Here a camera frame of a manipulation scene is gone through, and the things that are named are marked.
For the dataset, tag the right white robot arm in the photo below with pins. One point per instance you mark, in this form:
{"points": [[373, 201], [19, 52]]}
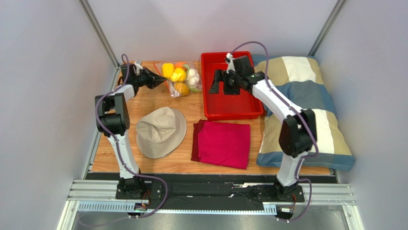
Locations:
{"points": [[298, 132]]}

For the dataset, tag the plaid pillow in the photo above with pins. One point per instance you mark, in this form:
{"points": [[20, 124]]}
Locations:
{"points": [[300, 80]]}

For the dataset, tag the aluminium frame rail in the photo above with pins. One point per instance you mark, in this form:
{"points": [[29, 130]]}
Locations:
{"points": [[99, 195]]}

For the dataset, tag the yellow fake pear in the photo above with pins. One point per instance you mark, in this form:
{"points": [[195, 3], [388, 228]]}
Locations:
{"points": [[179, 75]]}

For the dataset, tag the red plastic tray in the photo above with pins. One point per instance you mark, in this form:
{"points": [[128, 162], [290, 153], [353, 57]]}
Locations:
{"points": [[219, 106]]}

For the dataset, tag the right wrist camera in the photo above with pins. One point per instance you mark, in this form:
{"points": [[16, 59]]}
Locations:
{"points": [[230, 64]]}

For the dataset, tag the white fake cauliflower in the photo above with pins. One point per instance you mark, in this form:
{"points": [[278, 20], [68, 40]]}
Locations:
{"points": [[193, 80]]}

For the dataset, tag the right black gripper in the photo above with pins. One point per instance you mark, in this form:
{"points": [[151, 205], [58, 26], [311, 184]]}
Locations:
{"points": [[227, 83]]}

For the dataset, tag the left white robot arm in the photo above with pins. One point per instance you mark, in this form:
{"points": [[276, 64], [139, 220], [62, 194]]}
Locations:
{"points": [[113, 120]]}

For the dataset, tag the magenta folded cloth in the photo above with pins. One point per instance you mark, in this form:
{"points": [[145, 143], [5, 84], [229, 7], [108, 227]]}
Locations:
{"points": [[221, 144]]}

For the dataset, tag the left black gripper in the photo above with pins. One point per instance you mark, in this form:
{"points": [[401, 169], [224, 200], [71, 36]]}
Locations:
{"points": [[154, 80]]}

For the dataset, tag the orange fake fruit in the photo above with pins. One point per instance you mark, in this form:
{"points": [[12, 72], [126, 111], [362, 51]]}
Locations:
{"points": [[182, 65]]}

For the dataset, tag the clear zip top bag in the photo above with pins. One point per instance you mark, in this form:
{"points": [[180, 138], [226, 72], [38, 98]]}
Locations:
{"points": [[169, 83]]}

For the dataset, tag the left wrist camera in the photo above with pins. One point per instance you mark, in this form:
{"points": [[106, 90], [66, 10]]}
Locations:
{"points": [[138, 66]]}

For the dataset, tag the yellow fake pepper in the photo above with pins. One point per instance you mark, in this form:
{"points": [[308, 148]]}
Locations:
{"points": [[168, 70]]}

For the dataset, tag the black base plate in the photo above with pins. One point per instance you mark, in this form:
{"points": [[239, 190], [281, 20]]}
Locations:
{"points": [[204, 196]]}

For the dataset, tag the dark yellow fake fruit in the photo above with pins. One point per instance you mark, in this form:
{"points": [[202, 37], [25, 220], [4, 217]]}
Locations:
{"points": [[181, 89]]}

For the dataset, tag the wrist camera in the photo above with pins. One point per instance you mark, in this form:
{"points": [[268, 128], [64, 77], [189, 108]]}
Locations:
{"points": [[138, 66], [230, 64]]}

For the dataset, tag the beige bucket hat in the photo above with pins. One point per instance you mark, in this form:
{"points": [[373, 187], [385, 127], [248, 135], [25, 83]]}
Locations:
{"points": [[159, 133]]}

